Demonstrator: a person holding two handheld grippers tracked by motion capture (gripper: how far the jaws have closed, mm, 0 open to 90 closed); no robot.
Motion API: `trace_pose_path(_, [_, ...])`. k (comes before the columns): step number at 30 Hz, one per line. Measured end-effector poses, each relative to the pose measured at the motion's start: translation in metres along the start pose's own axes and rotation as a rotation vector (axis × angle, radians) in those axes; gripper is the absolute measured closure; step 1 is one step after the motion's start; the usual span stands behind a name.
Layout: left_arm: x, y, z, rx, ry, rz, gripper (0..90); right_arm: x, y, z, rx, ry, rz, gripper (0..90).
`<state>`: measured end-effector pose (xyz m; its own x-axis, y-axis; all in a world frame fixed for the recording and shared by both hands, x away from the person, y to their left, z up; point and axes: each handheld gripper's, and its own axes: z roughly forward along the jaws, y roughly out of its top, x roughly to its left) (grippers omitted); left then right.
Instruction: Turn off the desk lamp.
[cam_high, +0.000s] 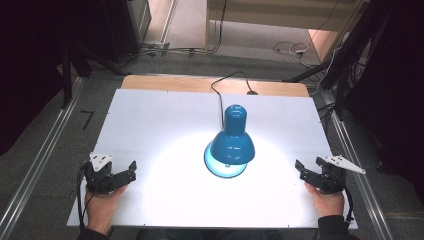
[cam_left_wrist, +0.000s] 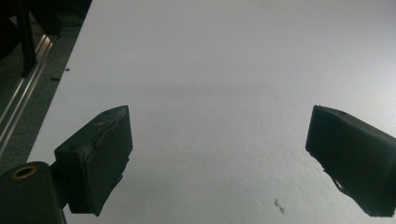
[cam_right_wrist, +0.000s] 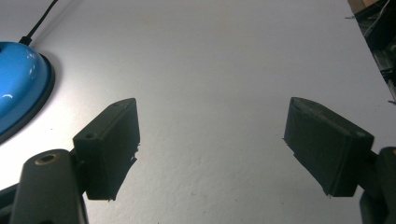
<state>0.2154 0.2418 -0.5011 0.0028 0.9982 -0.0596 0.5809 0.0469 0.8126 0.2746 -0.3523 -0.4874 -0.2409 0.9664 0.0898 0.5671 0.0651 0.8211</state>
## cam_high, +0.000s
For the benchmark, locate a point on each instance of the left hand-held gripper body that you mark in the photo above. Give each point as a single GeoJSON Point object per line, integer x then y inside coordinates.
{"type": "Point", "coordinates": [100, 178]}

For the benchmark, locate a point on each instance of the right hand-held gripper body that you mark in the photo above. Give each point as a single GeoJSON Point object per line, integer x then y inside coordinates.
{"type": "Point", "coordinates": [333, 175]}

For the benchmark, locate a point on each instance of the person's right hand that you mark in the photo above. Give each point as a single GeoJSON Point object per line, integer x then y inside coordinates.
{"type": "Point", "coordinates": [327, 202]}

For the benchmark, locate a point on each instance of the person's left hand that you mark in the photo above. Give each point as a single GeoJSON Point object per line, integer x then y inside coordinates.
{"type": "Point", "coordinates": [100, 208]}

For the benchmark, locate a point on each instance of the white board sheet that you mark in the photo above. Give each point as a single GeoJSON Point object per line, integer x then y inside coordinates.
{"type": "Point", "coordinates": [150, 133]}

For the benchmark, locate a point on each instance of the blue desk lamp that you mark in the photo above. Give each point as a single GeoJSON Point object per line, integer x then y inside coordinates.
{"type": "Point", "coordinates": [230, 143]}

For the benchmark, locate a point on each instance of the black metal stand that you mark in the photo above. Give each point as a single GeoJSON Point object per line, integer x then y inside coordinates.
{"type": "Point", "coordinates": [346, 63]}
{"type": "Point", "coordinates": [71, 71]}

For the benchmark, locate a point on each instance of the grey power strip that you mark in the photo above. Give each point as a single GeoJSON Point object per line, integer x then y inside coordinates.
{"type": "Point", "coordinates": [156, 45]}

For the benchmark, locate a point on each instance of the black cabinet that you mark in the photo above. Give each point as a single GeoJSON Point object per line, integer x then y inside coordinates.
{"type": "Point", "coordinates": [123, 28]}

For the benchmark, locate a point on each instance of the light wooden desk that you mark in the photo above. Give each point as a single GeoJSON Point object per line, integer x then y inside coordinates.
{"type": "Point", "coordinates": [283, 15]}

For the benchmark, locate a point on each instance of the metal floor rail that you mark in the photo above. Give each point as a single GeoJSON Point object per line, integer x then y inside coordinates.
{"type": "Point", "coordinates": [36, 160]}
{"type": "Point", "coordinates": [360, 193]}

